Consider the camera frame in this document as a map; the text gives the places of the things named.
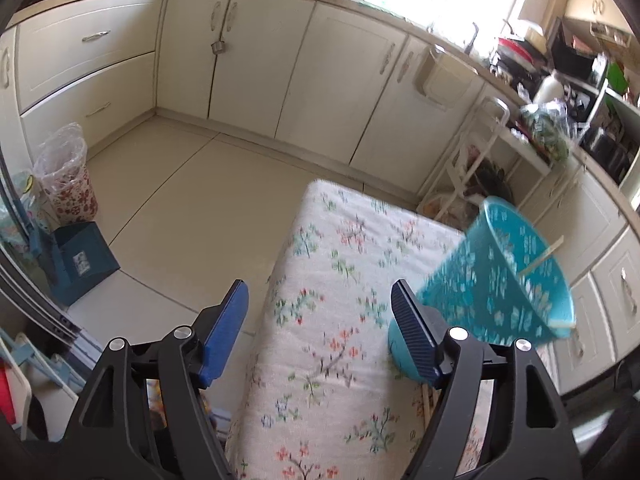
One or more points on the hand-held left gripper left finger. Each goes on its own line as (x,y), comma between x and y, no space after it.
(225,325)

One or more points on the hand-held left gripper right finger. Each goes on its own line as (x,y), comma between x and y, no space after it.
(415,330)

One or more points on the blue floral plastic cup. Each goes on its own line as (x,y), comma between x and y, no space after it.
(475,280)

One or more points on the wooden chopstick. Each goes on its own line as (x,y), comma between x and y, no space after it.
(542,257)
(429,407)

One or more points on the white floral tablecloth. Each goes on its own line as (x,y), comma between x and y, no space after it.
(325,310)

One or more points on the blue box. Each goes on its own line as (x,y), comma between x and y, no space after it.
(82,260)

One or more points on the cream cabinet with drawers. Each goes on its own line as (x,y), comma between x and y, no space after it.
(595,260)

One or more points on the light blue folding stool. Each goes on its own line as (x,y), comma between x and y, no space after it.
(30,375)

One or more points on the red floral trash bin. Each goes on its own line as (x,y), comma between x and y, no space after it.
(67,180)

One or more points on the bag of green vegetables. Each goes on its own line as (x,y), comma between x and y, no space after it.
(546,130)

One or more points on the white hanging door bin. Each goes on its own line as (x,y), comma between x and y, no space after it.
(442,77)

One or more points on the black toaster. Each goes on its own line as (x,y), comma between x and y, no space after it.
(605,152)

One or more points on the cream kitchen base cabinets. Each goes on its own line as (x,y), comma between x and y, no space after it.
(300,70)

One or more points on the white jug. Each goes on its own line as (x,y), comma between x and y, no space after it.
(548,89)

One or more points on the kitchen faucet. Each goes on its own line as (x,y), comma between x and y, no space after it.
(472,40)

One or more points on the black microwave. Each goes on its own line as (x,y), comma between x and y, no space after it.
(575,50)

